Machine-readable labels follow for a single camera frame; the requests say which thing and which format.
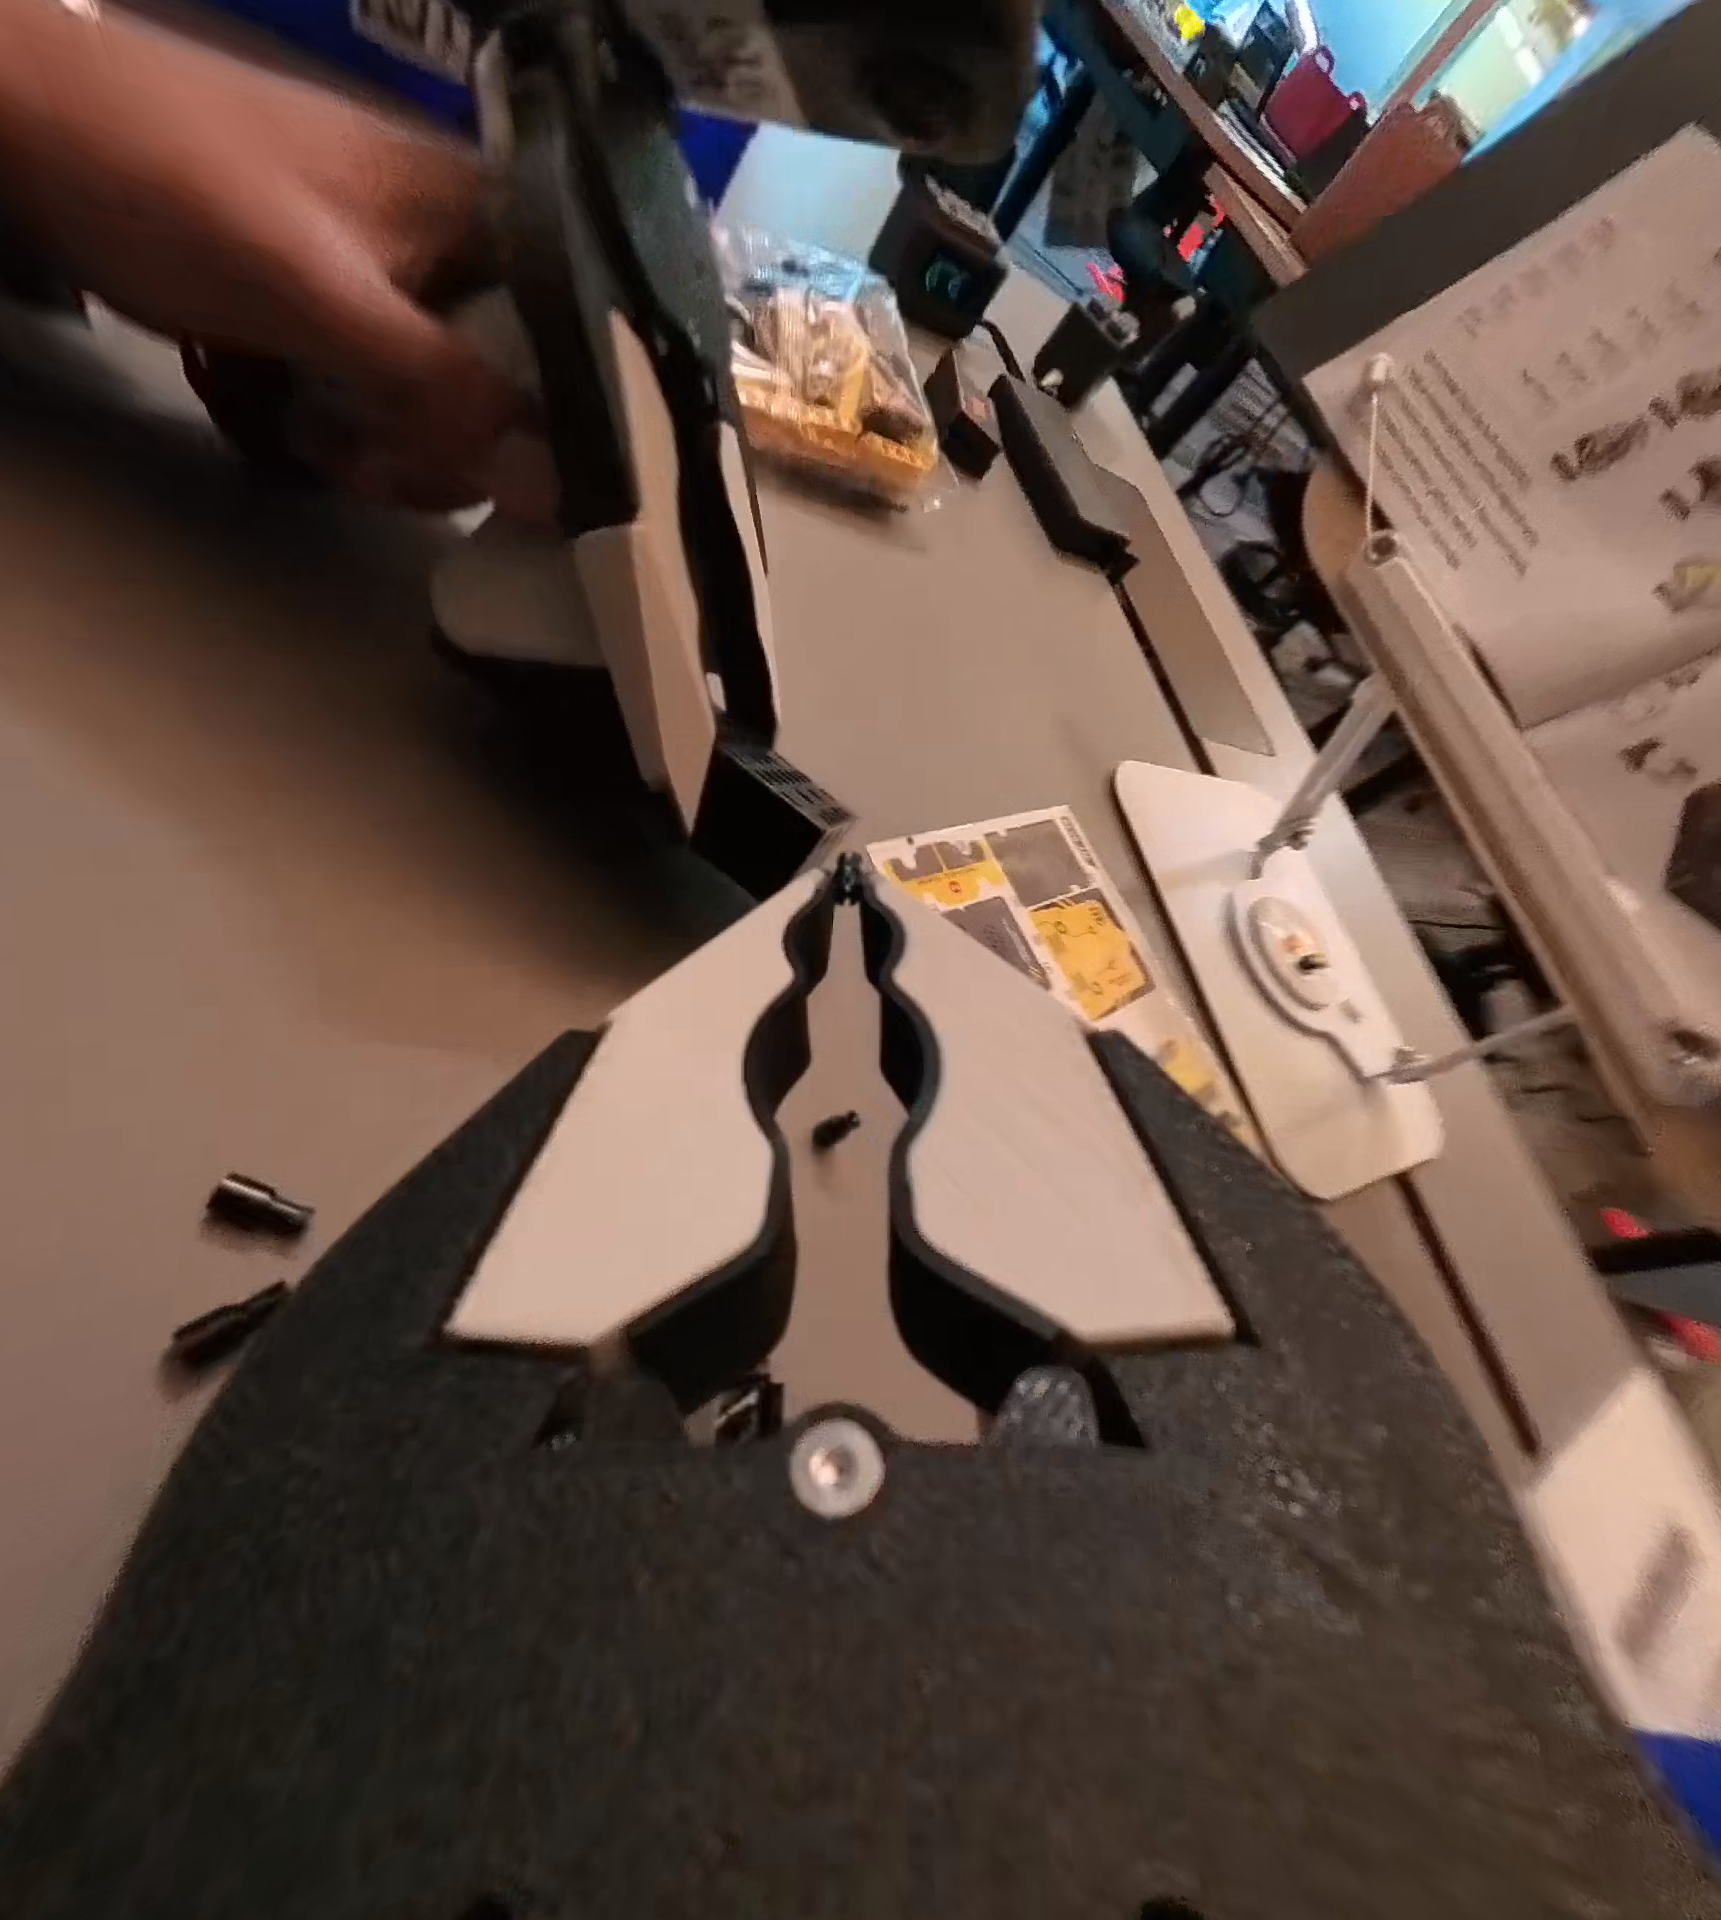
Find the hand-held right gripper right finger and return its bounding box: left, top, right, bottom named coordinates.
left=853, top=866, right=1237, bottom=1403

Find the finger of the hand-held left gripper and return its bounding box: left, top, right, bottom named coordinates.
left=573, top=514, right=723, bottom=837
left=706, top=416, right=783, bottom=751

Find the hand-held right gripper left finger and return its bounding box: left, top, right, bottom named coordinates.
left=442, top=861, right=855, bottom=1398

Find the black perforated battery box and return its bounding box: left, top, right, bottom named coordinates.
left=692, top=733, right=856, bottom=887

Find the person's left hand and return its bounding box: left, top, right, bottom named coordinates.
left=0, top=12, right=562, bottom=524

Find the clear bag of yellow parts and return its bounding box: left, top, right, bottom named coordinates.
left=717, top=223, right=944, bottom=504

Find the small black battery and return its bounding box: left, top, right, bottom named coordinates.
left=922, top=347, right=1009, bottom=480

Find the yellow grey sticker sheet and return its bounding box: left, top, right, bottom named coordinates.
left=866, top=804, right=1253, bottom=1142

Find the black flat power bank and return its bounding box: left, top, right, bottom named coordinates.
left=986, top=374, right=1138, bottom=579

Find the black charging case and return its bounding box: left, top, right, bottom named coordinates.
left=866, top=155, right=1015, bottom=339

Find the white book stand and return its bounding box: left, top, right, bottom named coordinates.
left=1112, top=0, right=1721, bottom=1201

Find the black charger adapter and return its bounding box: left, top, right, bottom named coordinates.
left=1033, top=292, right=1147, bottom=407

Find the printed paper sheet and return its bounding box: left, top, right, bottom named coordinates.
left=1521, top=1349, right=1721, bottom=1758

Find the red storage bin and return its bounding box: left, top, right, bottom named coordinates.
left=1256, top=41, right=1375, bottom=163

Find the instruction booklet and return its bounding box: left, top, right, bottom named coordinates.
left=1310, top=124, right=1721, bottom=1021

